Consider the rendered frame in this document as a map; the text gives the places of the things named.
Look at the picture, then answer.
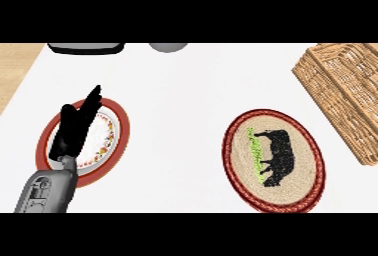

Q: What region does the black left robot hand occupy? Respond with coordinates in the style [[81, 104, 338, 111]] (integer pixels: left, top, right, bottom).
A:
[[47, 84, 103, 162]]

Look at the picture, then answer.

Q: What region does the red round placemat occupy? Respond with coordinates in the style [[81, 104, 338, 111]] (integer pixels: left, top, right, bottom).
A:
[[34, 97, 131, 188]]

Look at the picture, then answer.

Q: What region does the beige oval placemat, black animal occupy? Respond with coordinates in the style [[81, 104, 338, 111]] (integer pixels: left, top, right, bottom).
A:
[[220, 108, 327, 214]]

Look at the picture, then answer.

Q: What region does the wicker basket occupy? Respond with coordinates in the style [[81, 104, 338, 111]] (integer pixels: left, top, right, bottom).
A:
[[291, 42, 378, 167]]

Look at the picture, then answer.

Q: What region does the white plate with floral rim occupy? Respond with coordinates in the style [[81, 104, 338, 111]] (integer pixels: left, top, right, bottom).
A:
[[45, 105, 121, 175]]

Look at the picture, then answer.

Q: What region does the grey round object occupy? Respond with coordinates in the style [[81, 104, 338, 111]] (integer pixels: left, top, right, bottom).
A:
[[147, 42, 189, 54]]

